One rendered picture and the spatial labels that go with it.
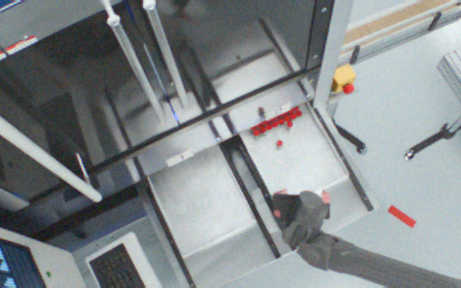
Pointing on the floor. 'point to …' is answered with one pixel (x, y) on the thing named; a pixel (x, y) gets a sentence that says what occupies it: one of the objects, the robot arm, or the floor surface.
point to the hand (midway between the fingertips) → (304, 192)
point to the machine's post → (339, 15)
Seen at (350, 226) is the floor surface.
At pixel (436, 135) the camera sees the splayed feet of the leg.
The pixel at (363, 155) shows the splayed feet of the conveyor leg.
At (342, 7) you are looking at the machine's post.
